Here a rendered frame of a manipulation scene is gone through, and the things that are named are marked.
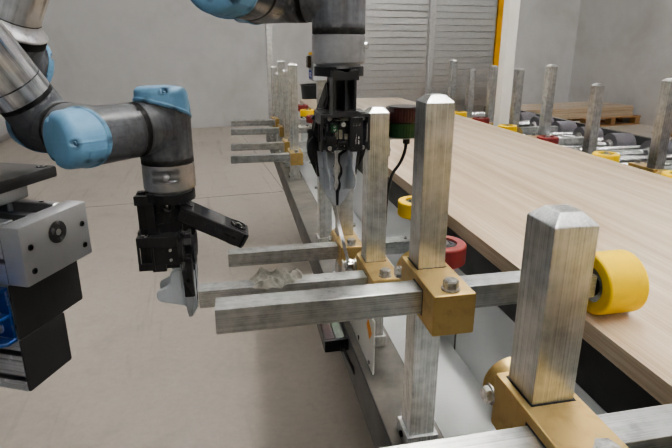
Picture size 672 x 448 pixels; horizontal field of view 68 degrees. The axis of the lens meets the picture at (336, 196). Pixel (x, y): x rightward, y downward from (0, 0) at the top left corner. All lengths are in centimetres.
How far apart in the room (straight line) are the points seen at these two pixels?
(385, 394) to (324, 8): 59
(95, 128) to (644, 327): 72
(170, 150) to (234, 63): 767
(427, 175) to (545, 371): 27
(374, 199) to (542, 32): 989
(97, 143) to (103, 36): 774
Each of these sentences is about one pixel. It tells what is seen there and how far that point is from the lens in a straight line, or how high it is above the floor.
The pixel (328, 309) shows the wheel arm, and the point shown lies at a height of 95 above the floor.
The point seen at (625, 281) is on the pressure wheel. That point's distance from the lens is 71.
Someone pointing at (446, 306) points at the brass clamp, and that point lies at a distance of 58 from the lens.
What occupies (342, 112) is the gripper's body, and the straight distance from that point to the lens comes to 70.
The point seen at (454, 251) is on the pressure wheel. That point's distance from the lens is 87.
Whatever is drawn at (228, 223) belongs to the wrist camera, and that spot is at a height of 97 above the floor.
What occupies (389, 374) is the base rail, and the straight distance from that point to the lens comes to 91.
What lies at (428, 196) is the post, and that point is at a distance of 60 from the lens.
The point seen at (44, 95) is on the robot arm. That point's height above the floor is 117.
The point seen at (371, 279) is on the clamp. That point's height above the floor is 87.
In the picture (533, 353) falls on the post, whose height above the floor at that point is 101.
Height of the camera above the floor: 123
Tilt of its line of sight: 16 degrees down
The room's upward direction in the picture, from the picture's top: straight up
